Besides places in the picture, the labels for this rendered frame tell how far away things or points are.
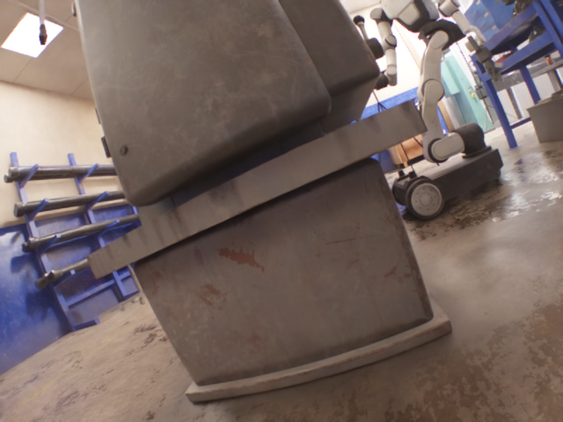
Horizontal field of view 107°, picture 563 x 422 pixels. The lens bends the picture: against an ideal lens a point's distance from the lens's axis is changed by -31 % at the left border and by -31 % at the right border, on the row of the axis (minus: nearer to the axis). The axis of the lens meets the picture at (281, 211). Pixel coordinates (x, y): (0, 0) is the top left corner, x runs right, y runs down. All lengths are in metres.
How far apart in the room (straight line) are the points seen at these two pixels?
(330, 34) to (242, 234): 0.46
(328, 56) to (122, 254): 0.63
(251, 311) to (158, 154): 0.37
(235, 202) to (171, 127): 0.19
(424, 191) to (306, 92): 1.12
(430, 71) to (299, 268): 1.51
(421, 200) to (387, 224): 0.97
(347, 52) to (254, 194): 0.35
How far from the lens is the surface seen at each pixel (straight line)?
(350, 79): 0.63
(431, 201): 1.56
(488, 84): 2.77
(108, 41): 0.77
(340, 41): 0.66
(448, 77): 5.77
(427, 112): 1.78
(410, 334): 0.65
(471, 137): 1.85
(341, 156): 0.53
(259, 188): 0.55
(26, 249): 3.48
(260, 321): 0.66
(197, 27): 0.63
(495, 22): 2.70
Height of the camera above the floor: 0.40
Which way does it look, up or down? 2 degrees down
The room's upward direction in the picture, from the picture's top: 24 degrees counter-clockwise
